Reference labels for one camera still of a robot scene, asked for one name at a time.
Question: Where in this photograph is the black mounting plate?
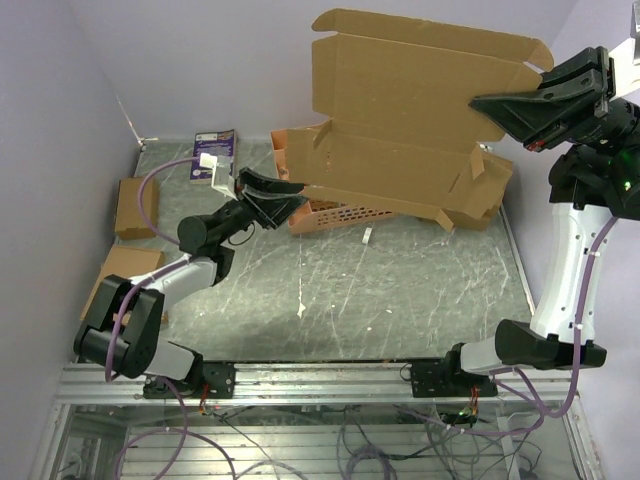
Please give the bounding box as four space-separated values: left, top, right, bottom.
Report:
142 361 236 400
410 361 498 398

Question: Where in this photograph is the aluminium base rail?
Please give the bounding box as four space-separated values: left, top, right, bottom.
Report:
52 362 581 405

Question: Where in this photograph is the cardboard box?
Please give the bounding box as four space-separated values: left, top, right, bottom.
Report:
114 177 159 241
443 149 513 231
285 8 554 230
80 245 165 320

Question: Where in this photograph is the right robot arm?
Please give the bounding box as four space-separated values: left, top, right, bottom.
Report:
440 38 639 396

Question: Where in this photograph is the purple book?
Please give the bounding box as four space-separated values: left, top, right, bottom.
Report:
189 129 237 183

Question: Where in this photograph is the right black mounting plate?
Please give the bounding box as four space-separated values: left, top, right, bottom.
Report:
410 361 498 398

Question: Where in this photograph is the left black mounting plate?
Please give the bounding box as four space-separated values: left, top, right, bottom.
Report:
142 361 236 400

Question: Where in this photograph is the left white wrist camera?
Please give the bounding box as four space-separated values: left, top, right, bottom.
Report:
199 153 236 199

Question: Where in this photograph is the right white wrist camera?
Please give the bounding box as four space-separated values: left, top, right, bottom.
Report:
607 9 640 101

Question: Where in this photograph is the peach plastic file organizer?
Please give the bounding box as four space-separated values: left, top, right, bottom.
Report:
270 129 396 235

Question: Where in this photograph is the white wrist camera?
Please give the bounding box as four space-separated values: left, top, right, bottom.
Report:
199 153 236 199
607 9 640 101

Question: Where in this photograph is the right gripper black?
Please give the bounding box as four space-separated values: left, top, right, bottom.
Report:
469 44 640 157

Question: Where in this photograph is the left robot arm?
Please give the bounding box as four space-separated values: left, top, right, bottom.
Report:
73 168 308 397

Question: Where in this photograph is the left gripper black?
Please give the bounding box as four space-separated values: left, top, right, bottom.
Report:
214 167 310 243

